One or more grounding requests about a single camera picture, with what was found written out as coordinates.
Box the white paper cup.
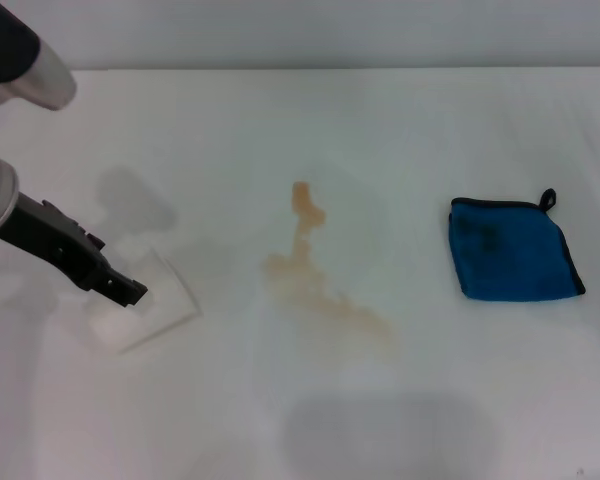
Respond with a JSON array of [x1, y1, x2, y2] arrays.
[[88, 243, 204, 357]]

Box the blue rag with black trim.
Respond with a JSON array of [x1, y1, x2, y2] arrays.
[[448, 188, 587, 303]]

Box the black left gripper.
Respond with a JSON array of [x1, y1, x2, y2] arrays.
[[0, 191, 149, 308]]

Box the brown water stain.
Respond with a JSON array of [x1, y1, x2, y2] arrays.
[[262, 180, 396, 349]]

